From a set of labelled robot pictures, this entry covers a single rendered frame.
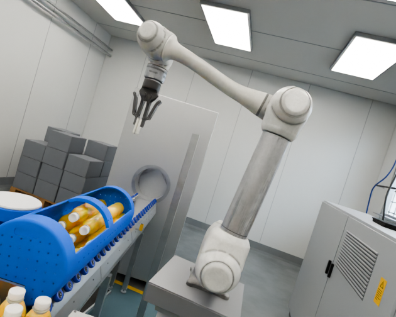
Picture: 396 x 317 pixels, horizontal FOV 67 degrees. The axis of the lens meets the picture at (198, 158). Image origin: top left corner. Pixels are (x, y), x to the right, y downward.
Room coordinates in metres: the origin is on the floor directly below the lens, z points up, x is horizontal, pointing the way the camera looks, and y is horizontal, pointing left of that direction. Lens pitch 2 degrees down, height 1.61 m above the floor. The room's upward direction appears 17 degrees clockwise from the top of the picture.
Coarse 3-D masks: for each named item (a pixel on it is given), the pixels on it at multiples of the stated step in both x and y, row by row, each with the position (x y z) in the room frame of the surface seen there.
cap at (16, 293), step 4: (12, 288) 0.76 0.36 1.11; (16, 288) 0.77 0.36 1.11; (20, 288) 0.77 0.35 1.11; (24, 288) 0.78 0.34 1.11; (8, 292) 0.75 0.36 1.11; (12, 292) 0.74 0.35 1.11; (16, 292) 0.75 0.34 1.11; (20, 292) 0.76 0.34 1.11; (24, 292) 0.76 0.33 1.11; (8, 296) 0.74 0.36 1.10; (12, 296) 0.74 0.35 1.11; (16, 296) 0.74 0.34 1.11; (20, 296) 0.75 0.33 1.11; (12, 300) 0.74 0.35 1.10; (16, 300) 0.75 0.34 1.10
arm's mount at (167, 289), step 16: (176, 256) 1.43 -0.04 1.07; (160, 272) 1.20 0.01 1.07; (176, 272) 1.25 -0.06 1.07; (160, 288) 1.08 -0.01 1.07; (176, 288) 1.11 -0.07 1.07; (192, 288) 1.16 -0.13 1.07; (240, 288) 1.31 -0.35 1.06; (160, 304) 1.08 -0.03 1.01; (176, 304) 1.07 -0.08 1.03; (192, 304) 1.06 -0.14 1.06; (208, 304) 1.07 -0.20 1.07; (224, 304) 1.11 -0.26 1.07; (240, 304) 1.15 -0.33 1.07
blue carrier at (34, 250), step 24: (96, 192) 1.79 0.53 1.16; (120, 192) 1.79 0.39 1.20; (24, 216) 0.96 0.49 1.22; (48, 216) 1.30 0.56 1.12; (0, 240) 0.93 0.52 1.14; (24, 240) 0.93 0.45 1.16; (48, 240) 0.92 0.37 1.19; (96, 240) 1.18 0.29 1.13; (0, 264) 0.93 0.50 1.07; (24, 264) 0.93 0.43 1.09; (48, 264) 0.92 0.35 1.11; (72, 264) 0.97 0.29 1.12; (48, 288) 0.92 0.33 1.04
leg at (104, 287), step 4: (108, 276) 1.91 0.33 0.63; (104, 280) 1.91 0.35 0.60; (108, 280) 1.91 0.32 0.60; (104, 284) 1.91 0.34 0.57; (108, 284) 1.92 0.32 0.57; (100, 288) 1.91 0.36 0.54; (104, 288) 1.91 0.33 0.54; (100, 292) 1.91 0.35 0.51; (104, 292) 1.91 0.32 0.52; (100, 296) 1.91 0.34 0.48; (104, 296) 1.91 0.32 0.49; (96, 300) 1.91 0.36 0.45; (100, 300) 1.91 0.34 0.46; (96, 304) 1.91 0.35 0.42; (100, 304) 1.91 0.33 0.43; (96, 308) 1.91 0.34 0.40; (100, 308) 1.91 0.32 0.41; (92, 312) 1.91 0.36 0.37; (96, 312) 1.91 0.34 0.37; (100, 312) 1.93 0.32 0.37; (96, 316) 1.91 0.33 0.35
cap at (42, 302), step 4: (40, 296) 0.76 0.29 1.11; (44, 296) 0.77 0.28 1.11; (36, 300) 0.75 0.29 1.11; (40, 300) 0.75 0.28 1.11; (44, 300) 0.75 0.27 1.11; (48, 300) 0.76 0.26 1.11; (36, 304) 0.74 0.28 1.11; (40, 304) 0.74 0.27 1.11; (44, 304) 0.74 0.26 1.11; (48, 304) 0.75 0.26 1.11; (36, 308) 0.74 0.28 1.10; (40, 308) 0.74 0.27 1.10; (44, 308) 0.74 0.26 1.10
